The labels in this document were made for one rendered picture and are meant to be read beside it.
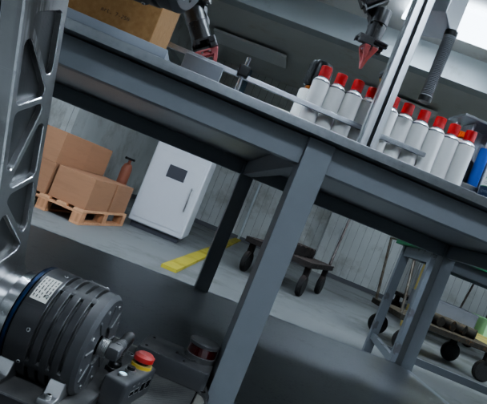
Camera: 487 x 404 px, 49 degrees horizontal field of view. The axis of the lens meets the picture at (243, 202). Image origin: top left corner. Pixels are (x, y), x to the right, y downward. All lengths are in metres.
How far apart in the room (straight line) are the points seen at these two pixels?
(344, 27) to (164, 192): 2.70
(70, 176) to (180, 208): 1.51
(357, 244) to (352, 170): 9.04
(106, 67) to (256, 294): 0.55
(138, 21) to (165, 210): 4.54
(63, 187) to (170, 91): 3.43
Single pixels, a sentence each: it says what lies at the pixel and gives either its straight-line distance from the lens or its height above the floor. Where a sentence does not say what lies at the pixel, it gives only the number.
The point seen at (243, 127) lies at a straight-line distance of 1.11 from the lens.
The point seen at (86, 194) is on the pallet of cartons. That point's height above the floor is 0.25.
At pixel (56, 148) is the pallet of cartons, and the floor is 0.49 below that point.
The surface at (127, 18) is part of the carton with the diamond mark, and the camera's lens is 1.17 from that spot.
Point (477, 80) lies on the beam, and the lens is 6.51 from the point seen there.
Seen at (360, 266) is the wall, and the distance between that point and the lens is 10.22.
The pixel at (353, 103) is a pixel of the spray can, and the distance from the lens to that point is 1.59.
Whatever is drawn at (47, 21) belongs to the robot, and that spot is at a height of 0.75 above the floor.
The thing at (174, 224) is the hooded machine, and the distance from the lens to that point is 5.61.
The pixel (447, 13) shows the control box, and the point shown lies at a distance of 1.58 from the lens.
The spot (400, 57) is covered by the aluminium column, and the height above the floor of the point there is 1.14.
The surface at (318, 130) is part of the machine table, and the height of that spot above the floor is 0.82.
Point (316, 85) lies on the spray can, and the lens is 1.57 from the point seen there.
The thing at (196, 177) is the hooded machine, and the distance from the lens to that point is 5.59.
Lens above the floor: 0.62
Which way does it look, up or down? level
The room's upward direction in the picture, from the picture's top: 22 degrees clockwise
